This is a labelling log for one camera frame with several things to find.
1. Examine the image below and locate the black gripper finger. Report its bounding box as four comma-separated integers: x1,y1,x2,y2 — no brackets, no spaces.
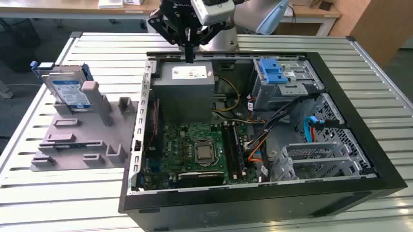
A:
189,21,227,64
146,8,191,64

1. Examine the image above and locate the hard disk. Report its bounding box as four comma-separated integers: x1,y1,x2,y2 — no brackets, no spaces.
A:
29,62,94,113

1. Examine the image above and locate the blue data wire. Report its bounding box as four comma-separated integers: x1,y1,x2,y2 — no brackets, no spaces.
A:
302,115,348,145

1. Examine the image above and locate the multicoloured power wire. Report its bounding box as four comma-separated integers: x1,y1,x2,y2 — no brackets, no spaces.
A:
247,148,268,163

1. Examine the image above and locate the metal disk bay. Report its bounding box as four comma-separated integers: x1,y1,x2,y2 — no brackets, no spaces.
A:
273,142,368,181

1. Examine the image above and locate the large white box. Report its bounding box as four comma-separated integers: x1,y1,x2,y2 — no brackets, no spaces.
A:
97,0,125,9

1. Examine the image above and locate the blue plastic drive latch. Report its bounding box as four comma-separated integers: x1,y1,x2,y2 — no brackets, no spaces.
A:
257,58,288,84

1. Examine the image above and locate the long wooden desk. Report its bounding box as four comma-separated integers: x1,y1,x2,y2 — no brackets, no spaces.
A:
0,0,161,33

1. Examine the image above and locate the grey power supply unit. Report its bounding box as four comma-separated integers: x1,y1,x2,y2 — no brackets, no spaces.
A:
150,61,216,124

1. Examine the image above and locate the metal optical drive cage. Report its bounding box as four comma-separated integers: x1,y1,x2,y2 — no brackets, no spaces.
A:
251,58,324,112

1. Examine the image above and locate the green motherboard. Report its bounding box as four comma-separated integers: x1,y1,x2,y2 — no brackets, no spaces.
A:
141,122,259,190

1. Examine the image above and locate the black waste bin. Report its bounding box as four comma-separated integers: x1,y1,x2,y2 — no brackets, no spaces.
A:
0,18,41,73

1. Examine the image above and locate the CPU socket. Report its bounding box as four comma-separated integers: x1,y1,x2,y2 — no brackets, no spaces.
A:
192,139,217,168

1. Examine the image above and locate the black RAM slot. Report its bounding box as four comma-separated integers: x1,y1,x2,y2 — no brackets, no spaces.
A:
223,122,237,177

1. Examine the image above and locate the grey parts rack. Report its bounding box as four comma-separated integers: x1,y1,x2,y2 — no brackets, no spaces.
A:
29,81,138,173

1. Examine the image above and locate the silver CPU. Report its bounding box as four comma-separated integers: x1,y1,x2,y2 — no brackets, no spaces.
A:
196,146,213,160

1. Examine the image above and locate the brown wooden cabinet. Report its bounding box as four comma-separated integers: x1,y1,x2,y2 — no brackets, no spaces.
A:
350,0,413,67

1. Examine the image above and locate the white metal leg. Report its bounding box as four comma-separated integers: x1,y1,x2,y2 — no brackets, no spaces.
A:
0,79,13,99

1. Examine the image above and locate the RAM stick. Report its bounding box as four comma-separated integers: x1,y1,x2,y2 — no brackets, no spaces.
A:
50,143,88,149

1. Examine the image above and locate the black graphics card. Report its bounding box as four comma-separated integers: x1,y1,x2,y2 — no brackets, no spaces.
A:
176,171,225,188

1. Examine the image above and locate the black open PC case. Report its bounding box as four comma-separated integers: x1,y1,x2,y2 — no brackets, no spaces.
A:
117,50,407,232

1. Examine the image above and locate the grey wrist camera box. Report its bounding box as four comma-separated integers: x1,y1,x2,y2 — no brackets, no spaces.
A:
189,0,237,26

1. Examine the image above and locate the yellow wire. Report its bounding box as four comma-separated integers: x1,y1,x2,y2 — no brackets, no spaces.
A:
211,77,241,113

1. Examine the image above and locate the black wire bundle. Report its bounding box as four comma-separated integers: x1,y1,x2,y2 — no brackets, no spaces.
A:
244,93,326,155

